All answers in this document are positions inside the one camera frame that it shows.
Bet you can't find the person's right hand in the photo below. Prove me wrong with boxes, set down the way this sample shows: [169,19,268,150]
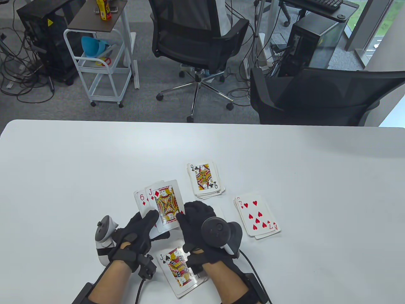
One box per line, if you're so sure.
[177,201,244,269]

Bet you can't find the person's left hand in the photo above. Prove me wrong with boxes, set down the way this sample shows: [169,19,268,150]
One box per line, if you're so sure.
[109,209,171,272]

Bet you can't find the deck of playing cards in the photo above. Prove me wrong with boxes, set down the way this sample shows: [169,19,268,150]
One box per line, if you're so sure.
[134,180,185,239]

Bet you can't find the pile of clubs cards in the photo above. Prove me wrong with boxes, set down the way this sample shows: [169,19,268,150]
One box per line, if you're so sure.
[187,161,226,200]

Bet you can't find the face diamonds playing card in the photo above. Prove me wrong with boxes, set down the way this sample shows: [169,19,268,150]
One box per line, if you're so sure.
[145,180,185,234]

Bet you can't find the red diamonds playing card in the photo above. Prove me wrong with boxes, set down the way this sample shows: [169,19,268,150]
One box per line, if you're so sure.
[134,190,152,219]

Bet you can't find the pile of spades cards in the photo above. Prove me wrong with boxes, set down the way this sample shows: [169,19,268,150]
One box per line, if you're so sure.
[156,239,209,298]

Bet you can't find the pile of hearts cards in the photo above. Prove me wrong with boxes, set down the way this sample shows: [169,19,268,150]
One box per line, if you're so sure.
[234,191,281,239]

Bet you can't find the person's left forearm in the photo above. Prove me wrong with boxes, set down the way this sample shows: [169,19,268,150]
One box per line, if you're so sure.
[88,261,133,304]

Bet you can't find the person's right forearm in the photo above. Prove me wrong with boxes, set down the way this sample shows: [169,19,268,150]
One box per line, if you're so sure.
[202,263,250,304]

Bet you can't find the black forearm sensor box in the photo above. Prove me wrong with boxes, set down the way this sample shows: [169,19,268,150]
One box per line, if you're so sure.
[72,282,92,304]
[244,273,269,304]

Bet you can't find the grey white handheld controller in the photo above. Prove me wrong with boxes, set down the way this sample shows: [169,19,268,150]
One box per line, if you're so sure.
[201,217,243,258]
[95,215,119,266]

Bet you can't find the black mesh office chair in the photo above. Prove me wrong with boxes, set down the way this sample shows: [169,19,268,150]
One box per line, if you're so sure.
[250,67,405,126]

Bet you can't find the black chair with chrome base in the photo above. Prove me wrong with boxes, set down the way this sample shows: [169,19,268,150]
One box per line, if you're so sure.
[149,0,250,123]

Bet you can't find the white rolling cart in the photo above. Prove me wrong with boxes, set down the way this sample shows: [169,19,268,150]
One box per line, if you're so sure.
[63,28,133,108]

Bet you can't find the white metal stand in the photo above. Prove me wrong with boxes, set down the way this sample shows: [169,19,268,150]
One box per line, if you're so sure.
[252,0,279,75]

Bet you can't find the blue plastic funnel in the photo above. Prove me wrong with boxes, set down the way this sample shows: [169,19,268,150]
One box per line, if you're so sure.
[81,36,106,58]

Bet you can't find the black computer tower glass panel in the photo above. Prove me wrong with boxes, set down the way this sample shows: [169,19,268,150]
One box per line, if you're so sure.
[278,14,348,77]

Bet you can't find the black chair leg with castor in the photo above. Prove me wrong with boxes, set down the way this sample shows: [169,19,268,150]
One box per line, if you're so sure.
[280,5,309,27]

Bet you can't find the black computer tower yellow sticker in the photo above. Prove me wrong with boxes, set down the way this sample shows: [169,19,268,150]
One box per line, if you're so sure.
[16,0,86,85]

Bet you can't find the white side table brown top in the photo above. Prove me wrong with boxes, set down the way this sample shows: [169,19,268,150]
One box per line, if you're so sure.
[68,0,140,90]

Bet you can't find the black keyboard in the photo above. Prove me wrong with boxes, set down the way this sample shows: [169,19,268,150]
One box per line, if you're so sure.
[296,0,344,12]

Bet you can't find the dark grey desk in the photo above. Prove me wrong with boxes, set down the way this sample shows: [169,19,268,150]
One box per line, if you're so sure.
[278,0,359,21]

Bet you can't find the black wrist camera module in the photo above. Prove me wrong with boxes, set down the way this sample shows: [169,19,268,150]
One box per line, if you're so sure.
[138,254,157,279]
[187,253,204,274]

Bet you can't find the black glove cable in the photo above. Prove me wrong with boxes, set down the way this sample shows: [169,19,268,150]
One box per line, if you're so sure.
[135,278,146,304]
[239,250,272,304]

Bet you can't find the tangle of black floor cables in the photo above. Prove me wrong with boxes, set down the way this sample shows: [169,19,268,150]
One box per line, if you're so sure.
[0,19,57,103]

